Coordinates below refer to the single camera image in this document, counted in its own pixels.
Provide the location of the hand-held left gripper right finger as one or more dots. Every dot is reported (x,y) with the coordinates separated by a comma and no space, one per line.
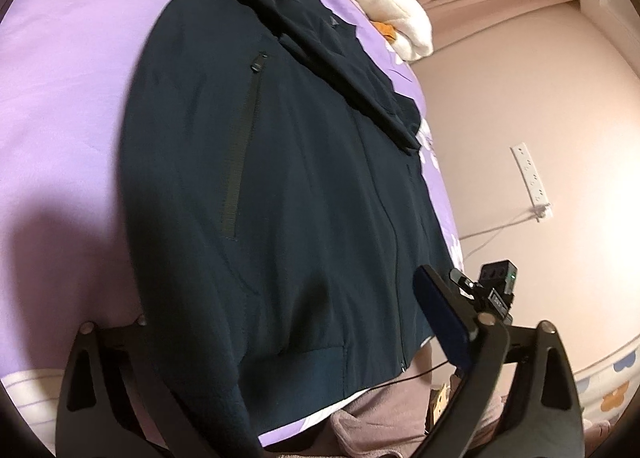
(445,318)

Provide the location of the purple floral bed sheet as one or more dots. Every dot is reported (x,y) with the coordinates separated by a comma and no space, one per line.
(75,87)

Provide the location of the white power strip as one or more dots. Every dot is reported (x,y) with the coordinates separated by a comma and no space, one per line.
(530,177)

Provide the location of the person's pink clothing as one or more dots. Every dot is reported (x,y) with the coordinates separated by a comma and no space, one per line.
(380,413)

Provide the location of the navy zip jacket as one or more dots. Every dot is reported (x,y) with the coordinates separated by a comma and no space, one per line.
(300,162)

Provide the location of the white flowered bedding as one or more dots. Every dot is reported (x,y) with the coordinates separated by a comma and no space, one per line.
(610,388)

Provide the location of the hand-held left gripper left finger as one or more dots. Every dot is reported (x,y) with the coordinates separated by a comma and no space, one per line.
(140,388)

